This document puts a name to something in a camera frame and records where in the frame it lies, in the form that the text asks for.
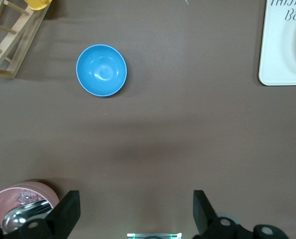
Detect wooden peg mug rack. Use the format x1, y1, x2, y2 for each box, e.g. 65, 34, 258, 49
0, 0, 51, 80

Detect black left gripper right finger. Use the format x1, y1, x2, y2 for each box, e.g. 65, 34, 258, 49
191, 190, 292, 239

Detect blue bowl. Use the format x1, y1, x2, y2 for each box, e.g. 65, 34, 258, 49
75, 44, 128, 98

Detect shiny metal scoop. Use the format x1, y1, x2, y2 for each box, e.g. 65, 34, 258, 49
2, 200, 51, 234

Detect clear plastic ice cubes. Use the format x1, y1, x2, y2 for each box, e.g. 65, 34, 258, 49
14, 189, 43, 205

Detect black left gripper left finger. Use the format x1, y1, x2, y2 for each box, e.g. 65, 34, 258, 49
0, 190, 81, 239

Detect yellow mug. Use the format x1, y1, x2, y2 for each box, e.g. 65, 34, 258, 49
24, 0, 53, 11

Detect cream bear print tray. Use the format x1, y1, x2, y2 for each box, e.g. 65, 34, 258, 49
258, 0, 296, 87

